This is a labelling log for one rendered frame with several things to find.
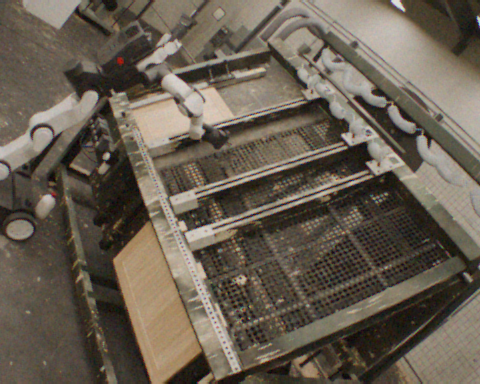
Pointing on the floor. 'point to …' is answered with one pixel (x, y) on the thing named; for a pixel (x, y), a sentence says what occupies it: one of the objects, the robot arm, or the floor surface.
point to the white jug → (45, 205)
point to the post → (42, 154)
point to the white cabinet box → (51, 10)
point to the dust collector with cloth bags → (97, 10)
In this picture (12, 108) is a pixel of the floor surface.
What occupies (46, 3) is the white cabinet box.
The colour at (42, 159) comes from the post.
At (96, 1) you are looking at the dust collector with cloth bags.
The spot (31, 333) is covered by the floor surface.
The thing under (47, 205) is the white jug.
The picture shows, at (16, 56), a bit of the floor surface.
